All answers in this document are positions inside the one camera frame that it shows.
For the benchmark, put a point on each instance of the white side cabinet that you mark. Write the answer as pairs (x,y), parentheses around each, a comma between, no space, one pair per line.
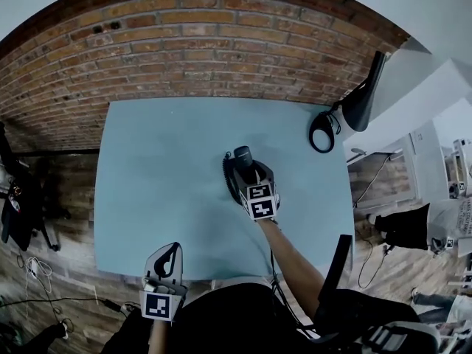
(380,149)

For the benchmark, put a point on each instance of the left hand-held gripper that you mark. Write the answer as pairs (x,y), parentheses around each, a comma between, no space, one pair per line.
(158,305)

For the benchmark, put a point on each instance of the person's black shirt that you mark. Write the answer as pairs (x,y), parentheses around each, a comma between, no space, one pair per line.
(228,319)

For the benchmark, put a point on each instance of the grey striped bag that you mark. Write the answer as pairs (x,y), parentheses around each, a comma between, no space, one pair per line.
(394,339)

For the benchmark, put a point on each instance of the person's left forearm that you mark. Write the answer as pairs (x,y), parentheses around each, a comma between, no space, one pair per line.
(159,336)

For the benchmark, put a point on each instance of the black office chair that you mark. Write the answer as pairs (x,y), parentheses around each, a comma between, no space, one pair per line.
(18,216)
(337,264)

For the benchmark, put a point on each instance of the person's right forearm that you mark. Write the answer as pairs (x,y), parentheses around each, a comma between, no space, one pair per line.
(291,260)

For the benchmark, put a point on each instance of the white charger block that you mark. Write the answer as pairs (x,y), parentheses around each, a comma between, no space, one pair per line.
(33,267)

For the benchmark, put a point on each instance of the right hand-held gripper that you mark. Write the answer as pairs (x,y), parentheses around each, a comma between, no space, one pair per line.
(262,209)

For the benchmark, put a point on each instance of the black desk lamp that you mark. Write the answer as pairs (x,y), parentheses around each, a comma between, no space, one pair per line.
(359,105)

